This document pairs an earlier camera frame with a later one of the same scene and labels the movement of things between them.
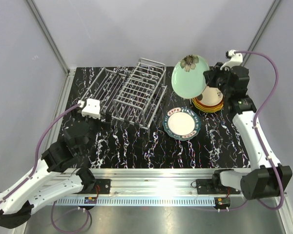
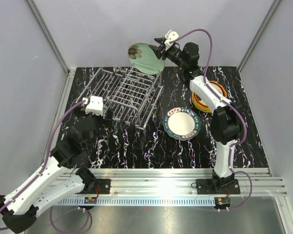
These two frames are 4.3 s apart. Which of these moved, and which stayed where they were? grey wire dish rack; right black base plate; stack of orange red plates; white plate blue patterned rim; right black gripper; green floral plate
Moved: green floral plate; right black gripper
Stayed: right black base plate; white plate blue patterned rim; stack of orange red plates; grey wire dish rack
